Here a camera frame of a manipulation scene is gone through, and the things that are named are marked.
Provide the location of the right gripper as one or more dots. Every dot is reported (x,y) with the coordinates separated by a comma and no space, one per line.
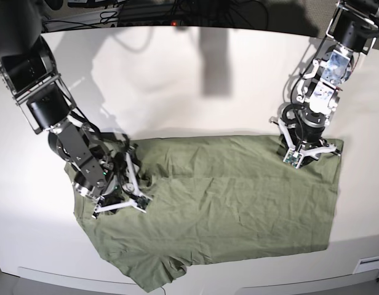
(127,192)

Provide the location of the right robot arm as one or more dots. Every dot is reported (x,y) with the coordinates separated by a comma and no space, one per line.
(105,170)

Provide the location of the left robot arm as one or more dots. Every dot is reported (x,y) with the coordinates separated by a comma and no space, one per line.
(313,100)

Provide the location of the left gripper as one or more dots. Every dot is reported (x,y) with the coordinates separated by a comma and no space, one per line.
(306,135)

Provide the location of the black power strip red light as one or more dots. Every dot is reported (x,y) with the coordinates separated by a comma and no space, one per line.
(157,22)

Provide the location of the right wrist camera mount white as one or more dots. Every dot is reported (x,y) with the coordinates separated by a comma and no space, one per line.
(118,158)

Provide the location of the green T-shirt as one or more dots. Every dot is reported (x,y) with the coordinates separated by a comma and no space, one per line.
(216,199)

